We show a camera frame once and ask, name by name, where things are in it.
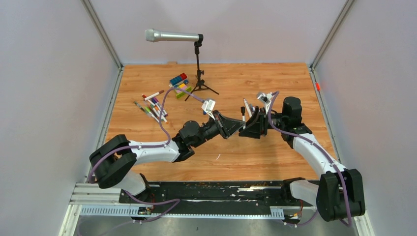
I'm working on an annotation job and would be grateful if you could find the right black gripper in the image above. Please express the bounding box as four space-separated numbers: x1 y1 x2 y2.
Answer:
238 106 287 138

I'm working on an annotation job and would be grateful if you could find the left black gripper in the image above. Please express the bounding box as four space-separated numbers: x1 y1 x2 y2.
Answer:
193 110 246 149

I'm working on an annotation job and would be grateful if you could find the white marker blue end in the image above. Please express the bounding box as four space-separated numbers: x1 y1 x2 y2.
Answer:
243 98 252 118

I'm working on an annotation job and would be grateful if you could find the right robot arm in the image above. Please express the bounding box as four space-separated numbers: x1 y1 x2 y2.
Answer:
239 92 366 227

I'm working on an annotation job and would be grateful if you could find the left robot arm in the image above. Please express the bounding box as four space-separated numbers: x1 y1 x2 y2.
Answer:
89 110 245 203

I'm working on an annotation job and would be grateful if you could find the black tripod microphone stand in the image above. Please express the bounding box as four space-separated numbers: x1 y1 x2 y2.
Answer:
183 33 219 95

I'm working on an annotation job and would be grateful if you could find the green yellow pink block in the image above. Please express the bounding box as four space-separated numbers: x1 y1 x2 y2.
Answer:
175 83 192 99

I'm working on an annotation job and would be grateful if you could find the blue red toy train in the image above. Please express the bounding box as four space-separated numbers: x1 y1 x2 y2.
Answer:
169 73 188 89

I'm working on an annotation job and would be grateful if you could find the silver microphone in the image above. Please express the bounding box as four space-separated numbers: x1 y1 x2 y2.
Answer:
145 29 204 42

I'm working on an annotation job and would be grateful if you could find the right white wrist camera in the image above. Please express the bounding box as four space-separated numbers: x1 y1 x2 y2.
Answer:
256 92 273 115

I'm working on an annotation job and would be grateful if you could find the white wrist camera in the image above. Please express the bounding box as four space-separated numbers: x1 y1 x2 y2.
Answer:
201 99 216 119
256 92 273 115

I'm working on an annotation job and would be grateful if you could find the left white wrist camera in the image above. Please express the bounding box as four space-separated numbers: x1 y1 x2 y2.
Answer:
201 99 216 119

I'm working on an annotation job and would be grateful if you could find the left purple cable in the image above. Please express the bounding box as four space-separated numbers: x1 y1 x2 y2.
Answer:
87 87 204 225

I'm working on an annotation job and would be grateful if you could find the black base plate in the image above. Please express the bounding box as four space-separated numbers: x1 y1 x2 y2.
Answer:
139 180 314 216

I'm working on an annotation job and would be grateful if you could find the aluminium frame rail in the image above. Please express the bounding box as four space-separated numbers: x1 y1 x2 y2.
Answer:
59 184 375 236

